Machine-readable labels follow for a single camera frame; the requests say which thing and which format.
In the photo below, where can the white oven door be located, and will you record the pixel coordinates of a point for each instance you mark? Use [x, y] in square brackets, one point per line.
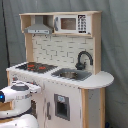
[37, 108]

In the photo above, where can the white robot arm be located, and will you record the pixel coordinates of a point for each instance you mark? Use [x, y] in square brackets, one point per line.
[19, 93]

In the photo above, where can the wooden toy kitchen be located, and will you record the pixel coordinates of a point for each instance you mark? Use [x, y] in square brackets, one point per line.
[61, 50]

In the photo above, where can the black toy faucet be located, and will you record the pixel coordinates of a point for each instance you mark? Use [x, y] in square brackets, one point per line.
[81, 64]

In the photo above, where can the grey metal sink basin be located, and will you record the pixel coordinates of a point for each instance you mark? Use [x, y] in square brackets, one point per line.
[72, 74]

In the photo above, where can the black stovetop red burners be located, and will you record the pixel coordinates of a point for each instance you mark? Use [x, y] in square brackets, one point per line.
[36, 67]

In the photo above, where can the white toy microwave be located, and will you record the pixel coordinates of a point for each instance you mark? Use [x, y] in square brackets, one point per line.
[73, 24]

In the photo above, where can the white cabinet door dispenser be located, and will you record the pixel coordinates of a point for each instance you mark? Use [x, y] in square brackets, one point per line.
[63, 106]

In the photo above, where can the grey range hood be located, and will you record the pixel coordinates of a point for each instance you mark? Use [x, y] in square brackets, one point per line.
[38, 27]

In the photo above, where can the left red stove knob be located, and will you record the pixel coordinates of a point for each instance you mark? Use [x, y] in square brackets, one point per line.
[15, 79]

